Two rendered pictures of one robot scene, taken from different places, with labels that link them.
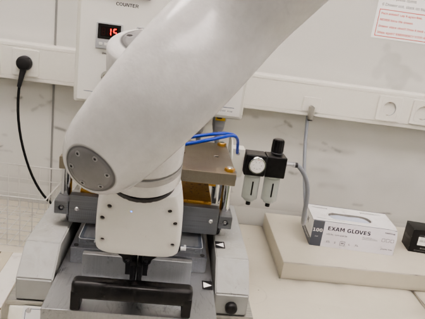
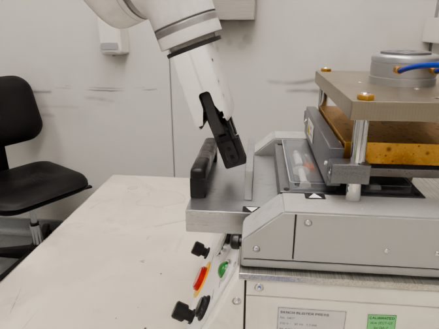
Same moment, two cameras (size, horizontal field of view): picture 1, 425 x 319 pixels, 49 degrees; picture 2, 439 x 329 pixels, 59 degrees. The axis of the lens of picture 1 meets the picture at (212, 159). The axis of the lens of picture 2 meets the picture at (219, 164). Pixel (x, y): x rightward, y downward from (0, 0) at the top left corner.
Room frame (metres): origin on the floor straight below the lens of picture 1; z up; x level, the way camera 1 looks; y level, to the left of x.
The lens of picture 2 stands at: (0.63, -0.44, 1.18)
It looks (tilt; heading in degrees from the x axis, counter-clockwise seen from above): 20 degrees down; 102
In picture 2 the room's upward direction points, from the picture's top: straight up
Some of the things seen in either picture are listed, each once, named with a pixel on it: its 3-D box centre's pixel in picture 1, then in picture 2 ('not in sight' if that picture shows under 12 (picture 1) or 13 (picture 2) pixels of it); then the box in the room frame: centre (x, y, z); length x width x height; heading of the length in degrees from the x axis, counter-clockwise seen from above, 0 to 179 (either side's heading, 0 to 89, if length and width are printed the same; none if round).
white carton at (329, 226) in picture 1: (348, 228); not in sight; (1.19, -0.40, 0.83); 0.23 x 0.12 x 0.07; 91
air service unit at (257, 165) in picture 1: (261, 173); not in sight; (0.91, -0.10, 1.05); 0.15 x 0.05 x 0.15; 96
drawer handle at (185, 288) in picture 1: (132, 296); (205, 164); (0.51, 0.08, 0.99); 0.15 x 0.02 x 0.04; 96
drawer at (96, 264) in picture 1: (140, 255); (300, 179); (0.64, 0.09, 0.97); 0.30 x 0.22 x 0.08; 6
